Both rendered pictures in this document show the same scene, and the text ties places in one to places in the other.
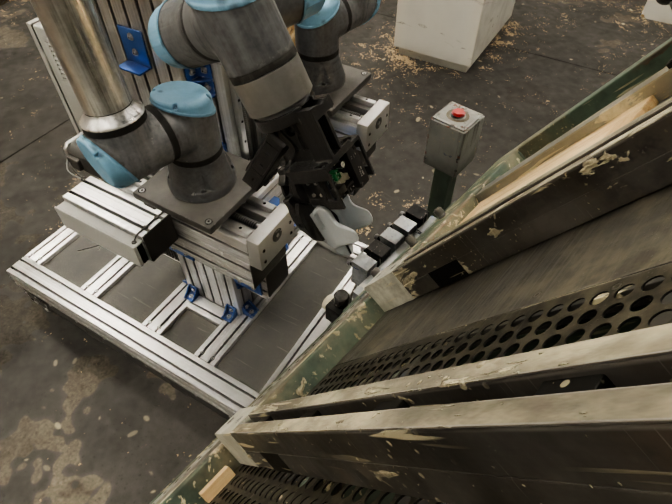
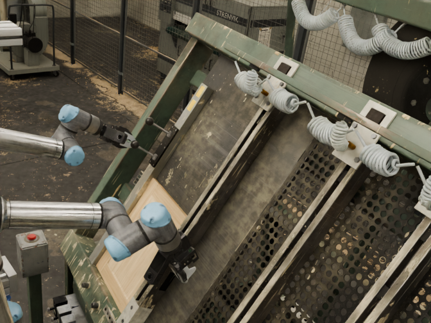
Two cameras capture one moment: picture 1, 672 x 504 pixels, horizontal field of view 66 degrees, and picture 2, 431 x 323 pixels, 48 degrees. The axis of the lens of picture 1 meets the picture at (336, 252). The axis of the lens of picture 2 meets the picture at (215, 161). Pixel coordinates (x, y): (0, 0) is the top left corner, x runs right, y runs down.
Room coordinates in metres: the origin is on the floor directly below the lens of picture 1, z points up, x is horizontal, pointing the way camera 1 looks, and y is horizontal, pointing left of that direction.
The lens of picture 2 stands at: (0.10, 1.13, 2.38)
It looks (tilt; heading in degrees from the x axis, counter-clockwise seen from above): 27 degrees down; 285
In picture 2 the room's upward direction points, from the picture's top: 9 degrees clockwise
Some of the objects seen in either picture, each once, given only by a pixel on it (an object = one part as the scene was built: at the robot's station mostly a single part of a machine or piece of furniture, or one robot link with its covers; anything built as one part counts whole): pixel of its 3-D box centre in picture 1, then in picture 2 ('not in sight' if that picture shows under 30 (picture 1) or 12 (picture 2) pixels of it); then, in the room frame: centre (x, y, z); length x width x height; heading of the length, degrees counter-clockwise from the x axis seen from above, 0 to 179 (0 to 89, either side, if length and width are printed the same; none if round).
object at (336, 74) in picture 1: (317, 63); not in sight; (1.32, 0.05, 1.09); 0.15 x 0.15 x 0.10
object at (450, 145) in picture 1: (452, 140); (32, 254); (1.30, -0.36, 0.84); 0.12 x 0.12 x 0.18; 49
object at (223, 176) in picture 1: (198, 163); not in sight; (0.89, 0.30, 1.09); 0.15 x 0.15 x 0.10
